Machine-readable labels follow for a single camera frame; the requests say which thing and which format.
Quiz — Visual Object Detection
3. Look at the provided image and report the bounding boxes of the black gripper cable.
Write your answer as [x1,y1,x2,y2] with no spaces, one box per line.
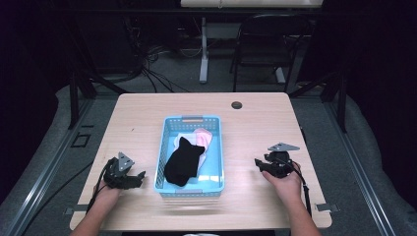
[86,158,116,214]
[289,160,313,218]

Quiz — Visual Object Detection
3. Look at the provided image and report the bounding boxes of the pink sock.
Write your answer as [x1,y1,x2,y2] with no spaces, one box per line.
[192,127,214,156]

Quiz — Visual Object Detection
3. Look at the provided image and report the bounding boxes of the person's right hand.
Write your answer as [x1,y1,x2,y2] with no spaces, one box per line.
[261,161,303,205]

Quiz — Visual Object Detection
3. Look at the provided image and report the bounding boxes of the white desk leg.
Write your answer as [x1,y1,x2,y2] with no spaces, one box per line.
[199,16,210,85]

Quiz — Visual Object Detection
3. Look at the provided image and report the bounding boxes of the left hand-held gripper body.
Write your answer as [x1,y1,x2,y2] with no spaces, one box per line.
[102,151,136,191]

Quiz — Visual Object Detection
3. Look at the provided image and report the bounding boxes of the blue plastic basket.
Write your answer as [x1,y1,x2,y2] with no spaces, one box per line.
[153,114,226,199]

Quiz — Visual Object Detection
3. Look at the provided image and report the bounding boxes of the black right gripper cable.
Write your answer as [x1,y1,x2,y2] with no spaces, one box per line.
[289,160,313,218]

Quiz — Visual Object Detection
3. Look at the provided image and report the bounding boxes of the white sock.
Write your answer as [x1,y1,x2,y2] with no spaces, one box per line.
[172,132,209,170]

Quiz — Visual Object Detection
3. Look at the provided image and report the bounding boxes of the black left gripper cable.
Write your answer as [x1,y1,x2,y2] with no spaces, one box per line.
[86,158,116,214]

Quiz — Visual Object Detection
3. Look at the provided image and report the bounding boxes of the white desk foot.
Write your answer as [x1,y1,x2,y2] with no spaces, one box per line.
[274,66,287,85]

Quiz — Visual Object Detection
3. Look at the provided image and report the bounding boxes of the grey metal table bracket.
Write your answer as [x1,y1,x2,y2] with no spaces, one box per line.
[63,204,90,216]
[314,203,340,213]

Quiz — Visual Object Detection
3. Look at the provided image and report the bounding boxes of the person's left hand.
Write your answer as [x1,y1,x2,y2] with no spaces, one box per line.
[93,178,123,205]

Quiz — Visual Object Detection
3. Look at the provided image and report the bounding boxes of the black sock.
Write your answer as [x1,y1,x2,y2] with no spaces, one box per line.
[163,136,207,188]

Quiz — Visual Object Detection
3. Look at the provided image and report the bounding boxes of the aluminium floor rail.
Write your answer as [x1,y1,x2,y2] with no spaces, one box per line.
[0,97,96,236]
[323,97,399,236]

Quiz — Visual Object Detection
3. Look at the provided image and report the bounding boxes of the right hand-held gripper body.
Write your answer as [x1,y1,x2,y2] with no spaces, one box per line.
[264,142,301,180]

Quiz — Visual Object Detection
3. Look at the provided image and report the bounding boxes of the black metal frame stand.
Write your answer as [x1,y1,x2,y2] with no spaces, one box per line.
[48,0,130,131]
[288,69,349,134]

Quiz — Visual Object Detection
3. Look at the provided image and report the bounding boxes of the bundle of floor cables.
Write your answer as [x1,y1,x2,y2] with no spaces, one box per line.
[124,16,205,94]

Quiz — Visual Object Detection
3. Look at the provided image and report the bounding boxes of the black folding chair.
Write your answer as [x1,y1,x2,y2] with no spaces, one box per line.
[228,13,313,94]

